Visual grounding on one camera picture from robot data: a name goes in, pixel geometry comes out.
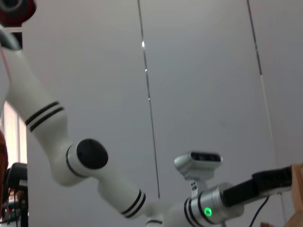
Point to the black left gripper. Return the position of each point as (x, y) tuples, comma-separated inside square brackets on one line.
[(255, 186)]

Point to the khaki canvas food bag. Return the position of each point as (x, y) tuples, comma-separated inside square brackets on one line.
[(298, 201)]

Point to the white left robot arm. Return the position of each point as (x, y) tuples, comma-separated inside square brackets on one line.
[(47, 132)]

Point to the black equipment stand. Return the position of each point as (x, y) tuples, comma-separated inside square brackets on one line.
[(19, 179)]

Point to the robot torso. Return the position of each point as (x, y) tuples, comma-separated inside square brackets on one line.
[(7, 40)]

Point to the red black robot head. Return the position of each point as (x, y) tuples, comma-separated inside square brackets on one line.
[(19, 9)]

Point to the silver camera mount bracket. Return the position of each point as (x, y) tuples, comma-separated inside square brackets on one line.
[(194, 188)]

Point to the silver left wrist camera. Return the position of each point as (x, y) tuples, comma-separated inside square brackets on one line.
[(196, 165)]

